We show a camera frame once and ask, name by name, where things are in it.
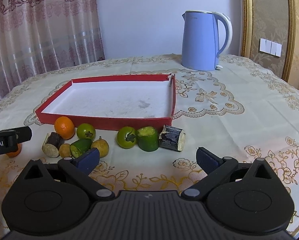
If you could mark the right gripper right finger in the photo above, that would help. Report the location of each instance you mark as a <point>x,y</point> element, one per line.
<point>218,172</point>

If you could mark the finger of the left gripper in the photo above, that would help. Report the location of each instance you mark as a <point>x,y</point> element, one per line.
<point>17,135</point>

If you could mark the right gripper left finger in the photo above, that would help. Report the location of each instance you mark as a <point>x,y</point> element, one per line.
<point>76,172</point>

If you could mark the small orange tangerine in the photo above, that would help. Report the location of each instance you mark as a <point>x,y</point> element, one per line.
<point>17,152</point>

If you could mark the small green cucumber piece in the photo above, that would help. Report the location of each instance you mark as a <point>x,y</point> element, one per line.
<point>80,146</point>

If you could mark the small yellow longan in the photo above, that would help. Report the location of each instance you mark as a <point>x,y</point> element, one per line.
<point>64,151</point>

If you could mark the yellow longan with stem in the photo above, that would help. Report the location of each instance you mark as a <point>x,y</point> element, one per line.
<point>102,146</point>

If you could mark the green tomato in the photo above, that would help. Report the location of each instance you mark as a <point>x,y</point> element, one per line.
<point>86,131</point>
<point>126,137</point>

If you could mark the large green cucumber piece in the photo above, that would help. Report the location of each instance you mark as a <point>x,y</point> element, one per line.
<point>147,138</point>

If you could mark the cream floral tablecloth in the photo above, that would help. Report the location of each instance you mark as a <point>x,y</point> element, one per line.
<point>243,111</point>

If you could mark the red shallow cardboard box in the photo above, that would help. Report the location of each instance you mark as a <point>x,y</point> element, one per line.
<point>112,102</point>

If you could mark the pink floral curtain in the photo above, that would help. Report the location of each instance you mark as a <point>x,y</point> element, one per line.
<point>38,36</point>

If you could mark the blue electric kettle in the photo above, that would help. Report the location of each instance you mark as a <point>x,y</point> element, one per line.
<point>201,49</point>

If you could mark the white wall switch panel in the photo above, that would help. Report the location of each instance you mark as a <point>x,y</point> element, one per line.
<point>270,47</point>

